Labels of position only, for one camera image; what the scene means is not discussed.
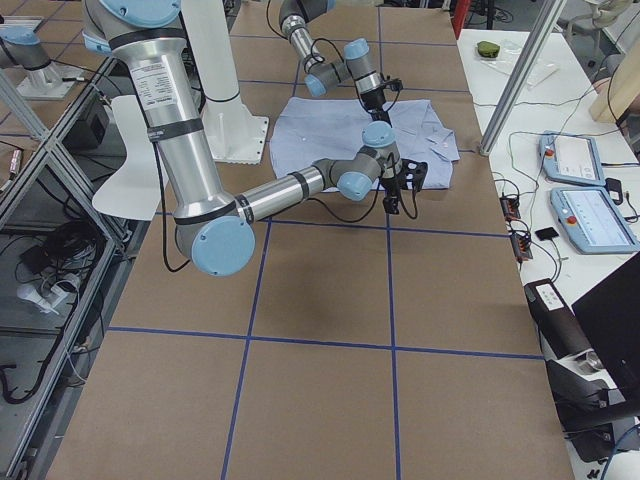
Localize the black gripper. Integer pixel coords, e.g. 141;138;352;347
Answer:
381;176;401;214
360;87;391;123

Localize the light blue striped shirt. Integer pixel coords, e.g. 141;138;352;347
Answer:
269;97;460;189

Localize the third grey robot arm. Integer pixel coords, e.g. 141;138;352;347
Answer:
1;26;84;100

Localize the small relay board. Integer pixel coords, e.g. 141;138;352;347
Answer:
509;231;533;264
499;196;521;221

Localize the clear plastic bag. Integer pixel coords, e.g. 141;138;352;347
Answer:
475;39;559;89

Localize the brown paper table cover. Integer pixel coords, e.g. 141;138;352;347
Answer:
48;7;573;479

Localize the upper blue teach pendant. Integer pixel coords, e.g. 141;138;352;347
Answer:
539;131;605;187

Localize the blue teach pendant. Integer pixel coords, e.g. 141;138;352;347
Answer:
539;131;605;187
549;187;639;254

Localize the lower blue teach pendant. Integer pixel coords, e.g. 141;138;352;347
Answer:
549;187;639;254

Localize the black cylinder device with label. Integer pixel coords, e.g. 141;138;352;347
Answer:
524;279;592;358

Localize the black monitor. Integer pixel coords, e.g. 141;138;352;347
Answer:
572;255;639;399

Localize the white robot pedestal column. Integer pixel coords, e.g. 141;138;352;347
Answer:
181;0;269;164

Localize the aluminium frame post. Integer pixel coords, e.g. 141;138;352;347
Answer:
479;0;566;156

